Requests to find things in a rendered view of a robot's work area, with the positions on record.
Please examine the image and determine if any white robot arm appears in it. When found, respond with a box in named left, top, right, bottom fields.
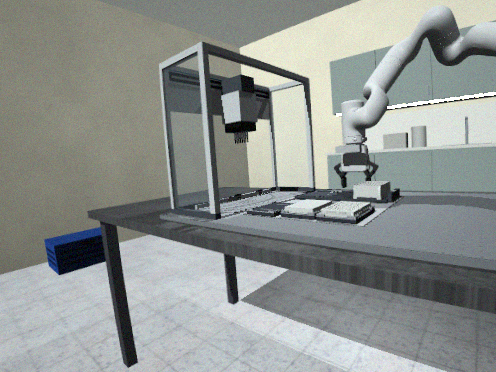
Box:
left=335, top=5, right=496, bottom=154

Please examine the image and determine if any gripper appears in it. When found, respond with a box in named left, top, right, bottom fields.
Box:
left=334, top=144, right=378, bottom=188

